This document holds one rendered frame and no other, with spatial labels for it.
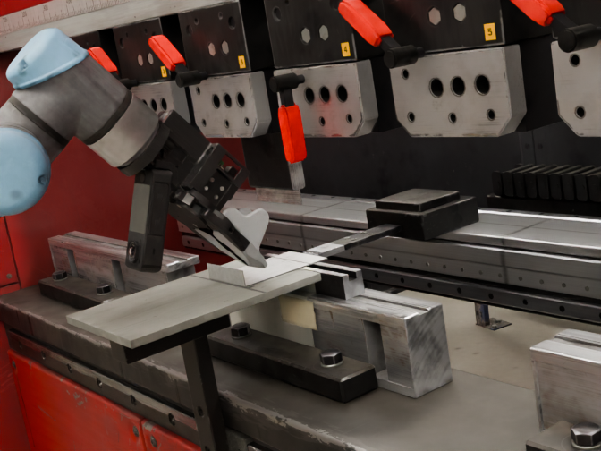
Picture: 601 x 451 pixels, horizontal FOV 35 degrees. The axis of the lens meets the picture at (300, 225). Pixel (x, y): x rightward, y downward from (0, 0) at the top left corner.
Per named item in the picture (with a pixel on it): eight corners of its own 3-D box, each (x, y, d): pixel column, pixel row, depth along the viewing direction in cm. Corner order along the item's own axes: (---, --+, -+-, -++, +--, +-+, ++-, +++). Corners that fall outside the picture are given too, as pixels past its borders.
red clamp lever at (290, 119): (282, 164, 106) (266, 77, 104) (310, 157, 108) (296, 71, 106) (291, 165, 104) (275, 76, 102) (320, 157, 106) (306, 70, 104)
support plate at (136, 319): (67, 323, 117) (65, 315, 117) (243, 265, 132) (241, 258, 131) (131, 349, 103) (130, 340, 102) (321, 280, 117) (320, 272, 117)
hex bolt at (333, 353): (316, 365, 113) (314, 353, 113) (334, 357, 114) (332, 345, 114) (330, 370, 111) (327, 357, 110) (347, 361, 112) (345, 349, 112)
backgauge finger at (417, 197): (286, 262, 131) (280, 227, 130) (422, 216, 146) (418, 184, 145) (340, 272, 122) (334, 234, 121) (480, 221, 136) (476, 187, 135)
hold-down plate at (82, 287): (40, 294, 183) (37, 280, 183) (66, 286, 186) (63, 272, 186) (105, 319, 159) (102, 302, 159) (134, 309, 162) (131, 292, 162)
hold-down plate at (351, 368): (209, 355, 132) (206, 336, 131) (241, 344, 135) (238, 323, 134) (344, 404, 108) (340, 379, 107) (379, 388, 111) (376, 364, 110)
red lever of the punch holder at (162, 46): (146, 34, 123) (182, 79, 118) (173, 29, 125) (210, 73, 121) (144, 45, 124) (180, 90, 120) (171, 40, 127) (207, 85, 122)
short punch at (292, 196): (251, 202, 127) (240, 131, 125) (264, 199, 128) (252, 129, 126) (295, 207, 119) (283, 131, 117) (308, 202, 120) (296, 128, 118)
